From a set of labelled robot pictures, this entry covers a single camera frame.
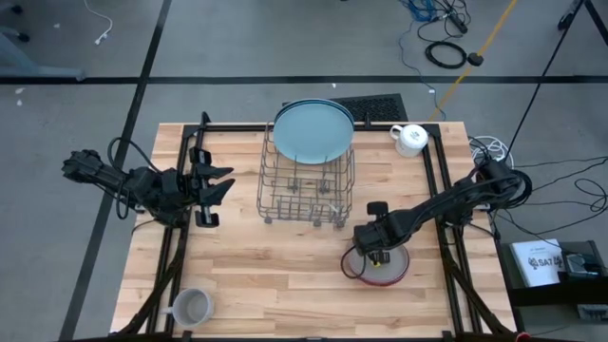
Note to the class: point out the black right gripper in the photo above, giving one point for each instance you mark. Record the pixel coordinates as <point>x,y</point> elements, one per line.
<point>380,235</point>

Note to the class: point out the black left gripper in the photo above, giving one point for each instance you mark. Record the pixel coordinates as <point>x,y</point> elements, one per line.
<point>180,190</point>

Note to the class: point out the purple plate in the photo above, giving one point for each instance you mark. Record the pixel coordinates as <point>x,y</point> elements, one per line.
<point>396,266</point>

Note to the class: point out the light blue plate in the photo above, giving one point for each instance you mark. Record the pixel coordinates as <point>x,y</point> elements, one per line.
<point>313,135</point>

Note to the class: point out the dark blue plate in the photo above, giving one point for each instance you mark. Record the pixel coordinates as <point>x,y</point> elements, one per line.
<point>339,106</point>

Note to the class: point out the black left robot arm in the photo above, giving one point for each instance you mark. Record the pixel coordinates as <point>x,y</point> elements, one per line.
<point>100,176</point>

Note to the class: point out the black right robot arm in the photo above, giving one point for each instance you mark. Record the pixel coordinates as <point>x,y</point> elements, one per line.
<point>442,204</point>

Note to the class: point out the yellow tape tag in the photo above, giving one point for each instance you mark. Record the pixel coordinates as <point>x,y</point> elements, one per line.
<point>376,263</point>

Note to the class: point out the white plastic strip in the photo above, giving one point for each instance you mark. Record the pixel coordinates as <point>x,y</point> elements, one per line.
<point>332,207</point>

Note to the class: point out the white mug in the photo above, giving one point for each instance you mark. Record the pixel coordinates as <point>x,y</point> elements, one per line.
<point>412,141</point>

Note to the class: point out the grey mug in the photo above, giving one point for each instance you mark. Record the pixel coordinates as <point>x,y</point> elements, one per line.
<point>192,308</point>

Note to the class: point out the black perforated floor grate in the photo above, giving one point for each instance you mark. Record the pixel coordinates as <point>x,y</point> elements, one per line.
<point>380,108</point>

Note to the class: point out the white printed booklet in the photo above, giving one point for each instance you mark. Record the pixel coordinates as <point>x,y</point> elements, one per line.
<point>537,263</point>

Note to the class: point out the red stop button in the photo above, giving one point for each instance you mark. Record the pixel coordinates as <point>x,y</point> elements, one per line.
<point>522,337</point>

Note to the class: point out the black side cart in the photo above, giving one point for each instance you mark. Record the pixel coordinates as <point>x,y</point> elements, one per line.
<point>546,297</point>

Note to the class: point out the black electronic device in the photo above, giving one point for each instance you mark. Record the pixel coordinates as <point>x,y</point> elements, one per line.
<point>582,266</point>

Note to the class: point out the grey furniture base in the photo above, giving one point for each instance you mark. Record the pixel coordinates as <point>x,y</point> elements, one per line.
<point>47,72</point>

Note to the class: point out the grey labelled box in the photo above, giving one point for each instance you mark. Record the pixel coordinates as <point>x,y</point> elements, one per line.
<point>594,312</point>

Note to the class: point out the black power strip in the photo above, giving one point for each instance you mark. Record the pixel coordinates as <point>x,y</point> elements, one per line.
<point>458,23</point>

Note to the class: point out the black tripod stand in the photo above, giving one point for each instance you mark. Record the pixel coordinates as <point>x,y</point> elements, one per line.
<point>567,19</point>

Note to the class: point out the black metal table frame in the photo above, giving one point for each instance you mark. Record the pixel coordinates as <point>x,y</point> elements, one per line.
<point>228,127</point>

